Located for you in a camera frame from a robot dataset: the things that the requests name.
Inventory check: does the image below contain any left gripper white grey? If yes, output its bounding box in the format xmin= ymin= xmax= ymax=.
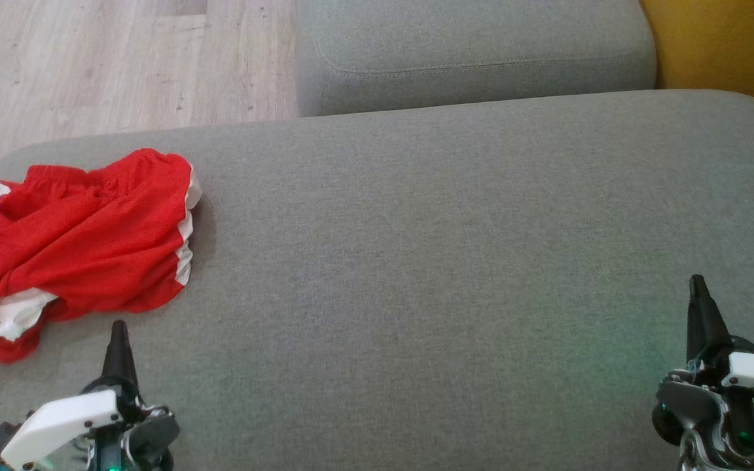
xmin=0 ymin=319 xmax=181 ymax=471

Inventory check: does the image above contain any large yellow sofa backrest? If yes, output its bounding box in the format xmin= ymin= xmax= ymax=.
xmin=639 ymin=0 xmax=754 ymax=126

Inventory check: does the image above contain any red shorts white trim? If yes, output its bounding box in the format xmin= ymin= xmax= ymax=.
xmin=0 ymin=148 xmax=203 ymax=383

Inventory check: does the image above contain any grey sofa seat cushion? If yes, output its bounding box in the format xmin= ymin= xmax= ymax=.
xmin=295 ymin=0 xmax=658 ymax=118

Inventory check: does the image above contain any large grey sofa seat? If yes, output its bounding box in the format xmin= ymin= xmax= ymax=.
xmin=0 ymin=90 xmax=754 ymax=471

